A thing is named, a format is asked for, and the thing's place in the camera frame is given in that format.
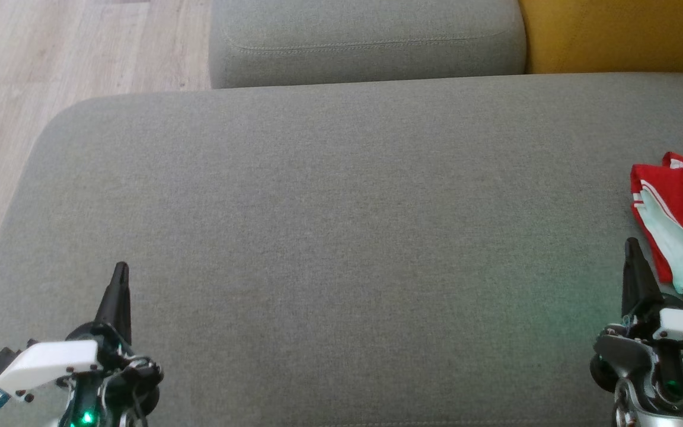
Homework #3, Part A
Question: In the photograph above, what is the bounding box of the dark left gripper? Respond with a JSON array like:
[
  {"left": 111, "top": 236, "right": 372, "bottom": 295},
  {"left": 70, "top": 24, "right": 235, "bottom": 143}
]
[{"left": 60, "top": 262, "right": 164, "bottom": 427}]

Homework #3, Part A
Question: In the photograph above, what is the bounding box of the grey sofa seat cushion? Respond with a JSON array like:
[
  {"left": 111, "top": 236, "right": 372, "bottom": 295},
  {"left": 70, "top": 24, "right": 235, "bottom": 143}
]
[{"left": 208, "top": 0, "right": 526, "bottom": 90}]

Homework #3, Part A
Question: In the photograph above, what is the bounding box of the yellow sofa backrest cushion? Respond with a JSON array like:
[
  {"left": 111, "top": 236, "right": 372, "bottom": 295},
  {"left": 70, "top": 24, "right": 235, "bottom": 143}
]
[{"left": 518, "top": 0, "right": 683, "bottom": 75}]

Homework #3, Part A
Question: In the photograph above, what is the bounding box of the grey fabric sofa seat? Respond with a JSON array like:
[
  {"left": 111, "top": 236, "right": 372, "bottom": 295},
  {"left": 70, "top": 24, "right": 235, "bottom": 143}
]
[{"left": 0, "top": 72, "right": 683, "bottom": 427}]

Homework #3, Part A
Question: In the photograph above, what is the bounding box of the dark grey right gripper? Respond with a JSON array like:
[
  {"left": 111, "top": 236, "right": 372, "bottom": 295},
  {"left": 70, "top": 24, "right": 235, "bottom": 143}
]
[{"left": 591, "top": 237, "right": 683, "bottom": 419}]

